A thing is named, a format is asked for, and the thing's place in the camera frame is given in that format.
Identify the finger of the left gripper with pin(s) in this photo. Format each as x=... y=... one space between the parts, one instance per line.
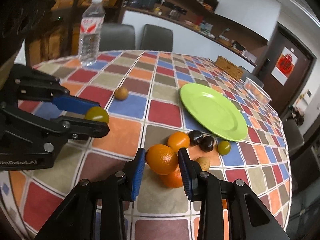
x=73 y=104
x=82 y=129

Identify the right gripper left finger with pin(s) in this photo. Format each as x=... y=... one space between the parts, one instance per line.
x=75 y=217

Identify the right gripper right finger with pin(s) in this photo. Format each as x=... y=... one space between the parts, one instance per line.
x=248 y=217

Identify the green cherry tomato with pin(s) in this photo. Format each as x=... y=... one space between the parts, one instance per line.
x=97 y=114

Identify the brown round fruit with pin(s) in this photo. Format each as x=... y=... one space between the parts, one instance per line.
x=121 y=93

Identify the brown longan fruit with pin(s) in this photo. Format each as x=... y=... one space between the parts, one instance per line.
x=204 y=163

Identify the large orange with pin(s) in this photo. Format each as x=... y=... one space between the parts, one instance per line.
x=162 y=159

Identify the orange mandarin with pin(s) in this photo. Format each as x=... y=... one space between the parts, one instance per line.
x=172 y=180

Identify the dark plum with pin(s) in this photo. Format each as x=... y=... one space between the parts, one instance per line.
x=207 y=143
x=195 y=137

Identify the small orange tomato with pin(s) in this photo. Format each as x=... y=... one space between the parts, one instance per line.
x=178 y=140

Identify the checkered tablecloth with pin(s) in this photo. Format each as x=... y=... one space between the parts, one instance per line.
x=149 y=115

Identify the dark chair near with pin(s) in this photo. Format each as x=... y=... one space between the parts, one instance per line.
x=116 y=36

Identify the dark chair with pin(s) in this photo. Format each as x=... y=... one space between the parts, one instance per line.
x=116 y=36
x=156 y=38
x=293 y=136

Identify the plastic water bottle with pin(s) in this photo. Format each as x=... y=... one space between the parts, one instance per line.
x=90 y=33

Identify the dark chair right side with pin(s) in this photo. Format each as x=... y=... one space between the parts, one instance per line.
x=293 y=136

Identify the green plate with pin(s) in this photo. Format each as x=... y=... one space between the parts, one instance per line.
x=214 y=111

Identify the white fruit basket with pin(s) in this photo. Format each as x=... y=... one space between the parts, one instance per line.
x=256 y=92

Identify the white counter cabinet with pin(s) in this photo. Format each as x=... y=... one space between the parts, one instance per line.
x=185 y=41

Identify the dark chair far end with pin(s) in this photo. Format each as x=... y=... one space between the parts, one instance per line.
x=246 y=74

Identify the wicker box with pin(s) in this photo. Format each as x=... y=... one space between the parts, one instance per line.
x=231 y=69

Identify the brown door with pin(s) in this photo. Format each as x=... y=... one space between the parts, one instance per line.
x=282 y=96

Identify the red door poster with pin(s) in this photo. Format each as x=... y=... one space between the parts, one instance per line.
x=284 y=65

